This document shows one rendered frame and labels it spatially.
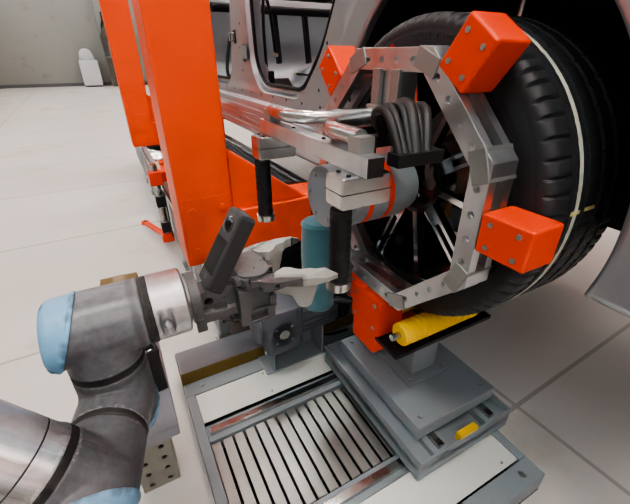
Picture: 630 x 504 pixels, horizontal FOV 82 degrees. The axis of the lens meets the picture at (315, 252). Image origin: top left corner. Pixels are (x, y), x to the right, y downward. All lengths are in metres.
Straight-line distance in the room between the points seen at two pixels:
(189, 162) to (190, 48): 0.28
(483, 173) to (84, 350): 0.59
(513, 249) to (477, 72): 0.27
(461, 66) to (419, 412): 0.87
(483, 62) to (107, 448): 0.68
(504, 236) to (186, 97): 0.82
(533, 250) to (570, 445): 1.03
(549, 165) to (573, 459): 1.06
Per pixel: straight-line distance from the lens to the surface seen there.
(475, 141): 0.64
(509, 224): 0.62
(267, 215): 0.89
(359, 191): 0.55
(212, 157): 1.11
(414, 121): 0.60
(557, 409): 1.65
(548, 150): 0.68
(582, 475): 1.51
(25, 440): 0.46
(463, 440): 1.22
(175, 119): 1.07
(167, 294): 0.49
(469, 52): 0.66
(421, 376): 1.23
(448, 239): 0.85
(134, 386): 0.56
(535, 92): 0.69
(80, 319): 0.50
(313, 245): 0.91
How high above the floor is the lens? 1.11
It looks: 28 degrees down
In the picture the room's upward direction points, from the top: straight up
